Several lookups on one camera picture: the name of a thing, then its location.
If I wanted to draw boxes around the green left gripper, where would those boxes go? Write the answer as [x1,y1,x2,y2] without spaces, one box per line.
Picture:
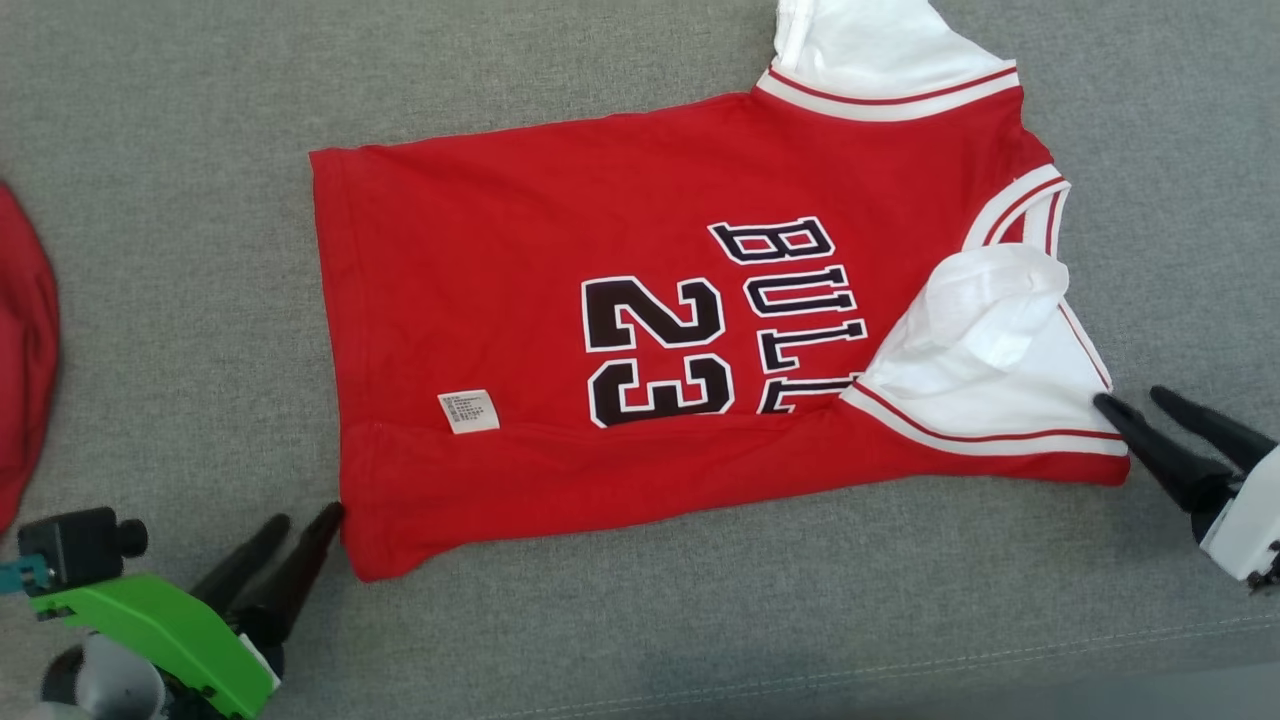
[30,501,347,720]

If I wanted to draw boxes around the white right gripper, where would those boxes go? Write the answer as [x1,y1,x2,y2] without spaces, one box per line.
[1091,384,1280,586]

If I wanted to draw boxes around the red shorts with white stripe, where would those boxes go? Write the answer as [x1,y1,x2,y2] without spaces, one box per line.
[0,180,62,537]

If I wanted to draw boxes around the red Bulls 23 jersey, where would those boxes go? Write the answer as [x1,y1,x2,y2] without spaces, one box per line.
[309,0,1132,584]

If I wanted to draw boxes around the grey fabric sofa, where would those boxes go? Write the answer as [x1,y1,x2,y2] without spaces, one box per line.
[0,0,1280,720]

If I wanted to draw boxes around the teal left cable connector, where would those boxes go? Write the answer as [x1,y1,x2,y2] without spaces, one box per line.
[0,554,53,599]

